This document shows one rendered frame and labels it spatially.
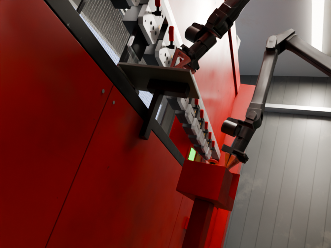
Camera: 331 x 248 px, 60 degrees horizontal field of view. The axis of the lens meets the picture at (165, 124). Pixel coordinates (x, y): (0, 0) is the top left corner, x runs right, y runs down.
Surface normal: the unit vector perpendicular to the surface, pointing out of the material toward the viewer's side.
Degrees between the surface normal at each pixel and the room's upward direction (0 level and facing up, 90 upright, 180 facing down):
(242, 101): 90
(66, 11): 90
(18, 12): 90
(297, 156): 90
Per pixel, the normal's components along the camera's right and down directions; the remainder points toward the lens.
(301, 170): -0.41, -0.43
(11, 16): 0.92, 0.17
